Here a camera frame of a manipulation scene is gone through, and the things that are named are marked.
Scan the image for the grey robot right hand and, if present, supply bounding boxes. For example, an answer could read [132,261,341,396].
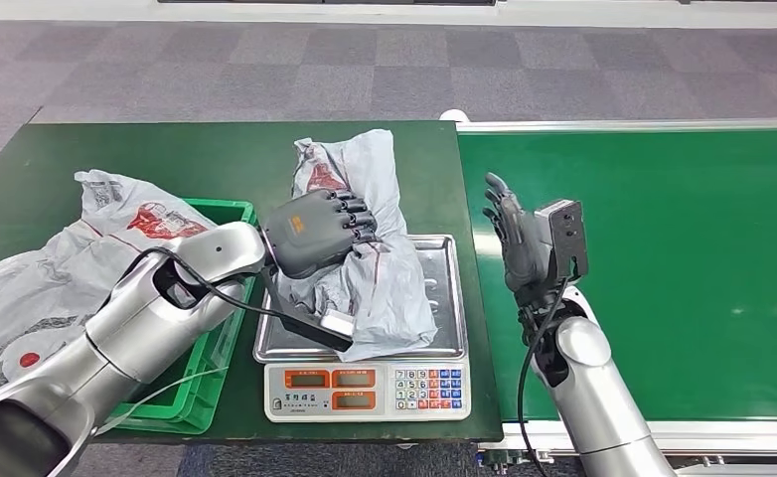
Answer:
[481,172,561,307]

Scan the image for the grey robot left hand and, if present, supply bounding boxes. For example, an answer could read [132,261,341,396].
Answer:
[261,189,378,280]

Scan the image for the small grey courier package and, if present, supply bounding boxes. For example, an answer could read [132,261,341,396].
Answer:
[276,128,439,364]

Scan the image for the green conveyor belt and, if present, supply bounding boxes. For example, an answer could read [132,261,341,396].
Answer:
[455,116,777,477]

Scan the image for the large grey courier package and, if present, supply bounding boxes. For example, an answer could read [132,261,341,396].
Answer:
[0,169,219,402]

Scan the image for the white electronic scale steel tray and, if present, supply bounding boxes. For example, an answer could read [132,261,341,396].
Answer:
[253,234,473,424]

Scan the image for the green plastic crate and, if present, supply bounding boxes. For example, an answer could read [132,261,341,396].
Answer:
[98,197,258,436]

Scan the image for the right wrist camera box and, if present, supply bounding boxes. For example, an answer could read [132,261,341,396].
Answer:
[534,198,589,281]

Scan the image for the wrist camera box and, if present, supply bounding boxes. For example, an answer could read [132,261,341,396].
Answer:
[261,266,357,354]
[534,198,589,281]

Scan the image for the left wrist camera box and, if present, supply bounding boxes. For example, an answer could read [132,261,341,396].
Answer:
[261,266,357,354]

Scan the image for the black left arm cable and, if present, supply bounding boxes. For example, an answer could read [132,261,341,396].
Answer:
[121,246,337,334]

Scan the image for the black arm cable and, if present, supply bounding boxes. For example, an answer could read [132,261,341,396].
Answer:
[121,246,337,334]
[517,276,570,477]

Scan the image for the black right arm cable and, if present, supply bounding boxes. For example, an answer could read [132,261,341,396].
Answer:
[517,276,570,477]

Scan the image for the white plastic strap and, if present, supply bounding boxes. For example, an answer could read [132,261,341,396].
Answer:
[95,366,232,437]

